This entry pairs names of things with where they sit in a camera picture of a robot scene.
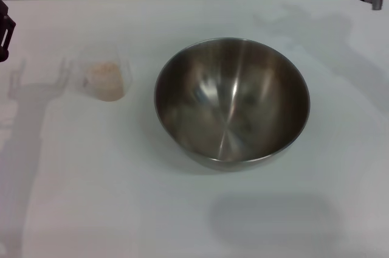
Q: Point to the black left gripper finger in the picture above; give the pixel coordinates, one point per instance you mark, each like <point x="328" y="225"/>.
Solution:
<point x="5" y="33"/>

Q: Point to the clear plastic measuring cup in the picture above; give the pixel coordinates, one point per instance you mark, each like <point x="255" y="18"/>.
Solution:
<point x="121" y="66"/>

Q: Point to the stainless steel mixing bowl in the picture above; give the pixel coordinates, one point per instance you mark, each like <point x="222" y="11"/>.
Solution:
<point x="231" y="103"/>

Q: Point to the white rice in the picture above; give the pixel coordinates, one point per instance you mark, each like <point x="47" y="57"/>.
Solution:
<point x="104" y="83"/>

